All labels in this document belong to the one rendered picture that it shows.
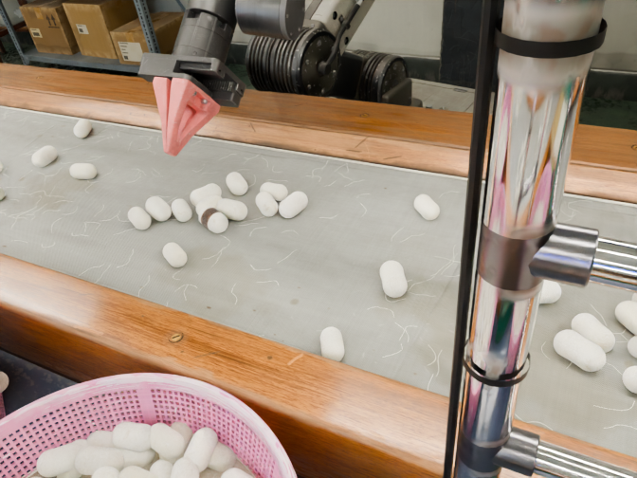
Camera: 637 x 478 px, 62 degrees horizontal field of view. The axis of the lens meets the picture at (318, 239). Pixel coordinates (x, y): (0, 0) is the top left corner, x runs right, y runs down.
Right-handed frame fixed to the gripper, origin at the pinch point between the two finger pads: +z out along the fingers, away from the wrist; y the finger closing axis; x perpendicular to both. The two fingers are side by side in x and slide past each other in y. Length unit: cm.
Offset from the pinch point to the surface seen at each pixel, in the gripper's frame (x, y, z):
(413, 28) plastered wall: 178, -39, -120
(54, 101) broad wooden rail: 14.0, -38.2, -8.1
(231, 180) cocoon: 5.7, 4.8, 1.3
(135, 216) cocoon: -0.3, -1.8, 8.3
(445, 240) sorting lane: 6.8, 29.9, 3.1
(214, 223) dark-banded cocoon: 1.0, 7.4, 7.0
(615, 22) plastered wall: 172, 44, -122
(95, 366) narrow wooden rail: -7.6, 5.5, 22.5
